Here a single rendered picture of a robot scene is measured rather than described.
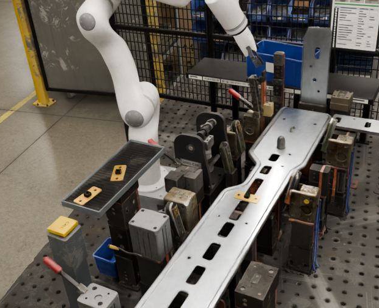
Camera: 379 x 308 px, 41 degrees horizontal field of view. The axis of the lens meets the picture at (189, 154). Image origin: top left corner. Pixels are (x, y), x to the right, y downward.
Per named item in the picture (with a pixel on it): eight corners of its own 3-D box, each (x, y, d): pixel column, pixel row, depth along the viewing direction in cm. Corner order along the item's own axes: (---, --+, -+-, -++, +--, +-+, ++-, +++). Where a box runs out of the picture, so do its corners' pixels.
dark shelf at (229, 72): (372, 106, 213) (373, 99, 212) (185, 78, 252) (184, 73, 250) (381, 85, 230) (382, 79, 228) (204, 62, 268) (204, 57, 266)
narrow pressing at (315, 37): (326, 106, 217) (332, 28, 198) (299, 101, 221) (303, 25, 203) (326, 105, 217) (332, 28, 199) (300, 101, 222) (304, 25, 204)
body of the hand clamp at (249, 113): (257, 189, 220) (257, 118, 201) (242, 185, 223) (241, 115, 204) (262, 181, 224) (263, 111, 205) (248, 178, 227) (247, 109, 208)
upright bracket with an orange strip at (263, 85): (263, 173, 229) (263, 72, 202) (260, 173, 230) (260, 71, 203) (265, 170, 231) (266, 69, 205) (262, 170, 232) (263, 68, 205)
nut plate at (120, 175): (122, 181, 151) (121, 178, 151) (110, 181, 152) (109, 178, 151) (126, 165, 158) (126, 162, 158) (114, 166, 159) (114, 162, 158)
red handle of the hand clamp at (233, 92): (259, 113, 201) (228, 89, 202) (256, 117, 202) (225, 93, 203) (263, 109, 204) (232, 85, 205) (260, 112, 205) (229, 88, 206)
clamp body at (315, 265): (313, 280, 173) (320, 200, 155) (279, 270, 179) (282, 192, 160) (320, 263, 180) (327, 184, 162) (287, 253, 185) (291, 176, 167)
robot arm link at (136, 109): (162, 107, 201) (154, 129, 188) (135, 115, 205) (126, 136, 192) (109, -12, 176) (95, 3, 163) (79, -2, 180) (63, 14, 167)
